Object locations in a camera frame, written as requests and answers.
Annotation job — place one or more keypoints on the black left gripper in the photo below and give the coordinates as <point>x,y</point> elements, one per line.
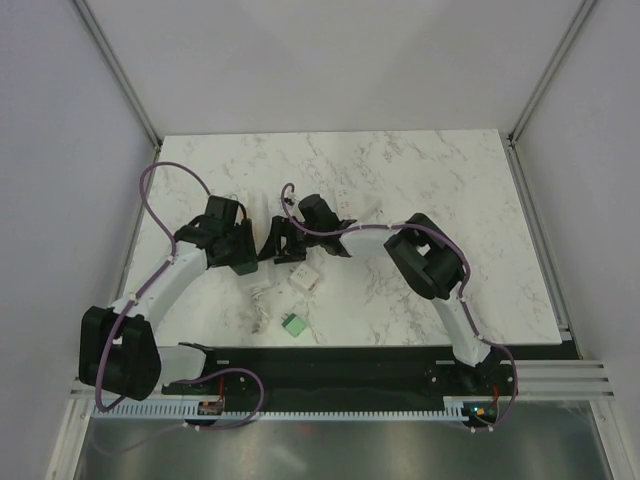
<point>246,250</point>

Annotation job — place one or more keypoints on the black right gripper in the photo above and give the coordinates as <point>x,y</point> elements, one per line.
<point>281,226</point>

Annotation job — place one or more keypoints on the white cube plug orange logo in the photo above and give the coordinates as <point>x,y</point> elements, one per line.
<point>304,279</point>

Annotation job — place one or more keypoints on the long white power strip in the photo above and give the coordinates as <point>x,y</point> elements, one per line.
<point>257,207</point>

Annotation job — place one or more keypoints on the green plug adapter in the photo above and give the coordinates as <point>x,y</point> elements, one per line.
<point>293,324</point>

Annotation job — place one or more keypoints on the dark green cube plug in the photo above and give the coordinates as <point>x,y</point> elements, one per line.
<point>245,268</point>

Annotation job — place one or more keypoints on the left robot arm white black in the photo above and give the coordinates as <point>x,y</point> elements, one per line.
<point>118,349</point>

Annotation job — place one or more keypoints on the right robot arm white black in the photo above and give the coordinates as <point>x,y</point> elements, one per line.
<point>430,263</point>

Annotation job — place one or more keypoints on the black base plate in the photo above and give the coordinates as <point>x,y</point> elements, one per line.
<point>345,378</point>

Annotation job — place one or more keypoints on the white slotted cable duct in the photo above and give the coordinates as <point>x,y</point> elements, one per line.
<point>193,410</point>

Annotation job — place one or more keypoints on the left aluminium frame post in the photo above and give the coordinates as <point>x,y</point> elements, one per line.
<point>98,36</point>

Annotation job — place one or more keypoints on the aluminium frame post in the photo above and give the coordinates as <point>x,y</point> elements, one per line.
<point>98,36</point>
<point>560,53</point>

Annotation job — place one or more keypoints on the aluminium rail profile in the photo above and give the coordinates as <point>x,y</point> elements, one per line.
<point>563,380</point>

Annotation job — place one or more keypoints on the right aluminium frame post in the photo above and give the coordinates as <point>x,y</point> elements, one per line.
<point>560,53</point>

